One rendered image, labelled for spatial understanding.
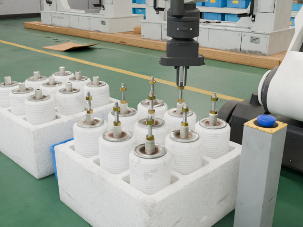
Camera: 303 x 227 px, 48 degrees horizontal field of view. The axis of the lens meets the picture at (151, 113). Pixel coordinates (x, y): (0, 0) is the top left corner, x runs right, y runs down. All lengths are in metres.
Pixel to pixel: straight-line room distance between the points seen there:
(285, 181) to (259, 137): 0.46
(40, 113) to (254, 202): 0.71
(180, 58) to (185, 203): 0.38
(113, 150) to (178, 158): 0.16
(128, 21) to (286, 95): 3.45
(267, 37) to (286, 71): 1.86
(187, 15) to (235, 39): 2.12
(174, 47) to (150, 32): 2.69
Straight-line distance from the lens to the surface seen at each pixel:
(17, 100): 1.27
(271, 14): 2.93
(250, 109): 1.22
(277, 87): 1.00
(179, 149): 0.82
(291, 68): 1.03
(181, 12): 0.89
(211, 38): 3.14
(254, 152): 0.80
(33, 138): 1.14
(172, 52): 0.93
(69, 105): 1.22
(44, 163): 1.19
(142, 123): 0.92
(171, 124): 0.98
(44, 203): 1.09
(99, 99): 1.29
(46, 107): 1.17
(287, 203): 1.12
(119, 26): 4.21
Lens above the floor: 0.60
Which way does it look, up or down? 21 degrees down
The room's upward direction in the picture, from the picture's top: straight up
